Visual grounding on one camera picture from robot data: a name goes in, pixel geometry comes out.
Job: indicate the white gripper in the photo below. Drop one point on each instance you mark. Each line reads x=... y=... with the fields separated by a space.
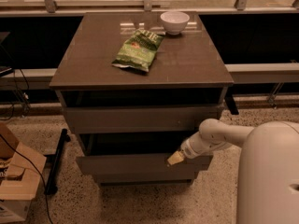
x=189 y=149

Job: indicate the grey drawer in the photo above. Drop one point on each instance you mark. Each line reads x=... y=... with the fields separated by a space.
x=138 y=120
x=110 y=155
x=143 y=178

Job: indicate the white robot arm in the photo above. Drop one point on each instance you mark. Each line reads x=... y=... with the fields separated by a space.
x=268 y=172

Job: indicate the grey drawer cabinet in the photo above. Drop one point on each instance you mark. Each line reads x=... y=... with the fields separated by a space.
x=187 y=70

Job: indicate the green chip bag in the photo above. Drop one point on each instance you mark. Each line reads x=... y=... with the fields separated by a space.
x=138 y=51

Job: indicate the black stand leg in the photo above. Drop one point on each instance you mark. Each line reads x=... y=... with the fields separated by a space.
x=54 y=161

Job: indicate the white bowl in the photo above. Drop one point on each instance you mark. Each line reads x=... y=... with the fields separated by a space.
x=174 y=22

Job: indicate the cardboard box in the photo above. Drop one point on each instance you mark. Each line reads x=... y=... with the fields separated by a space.
x=21 y=167

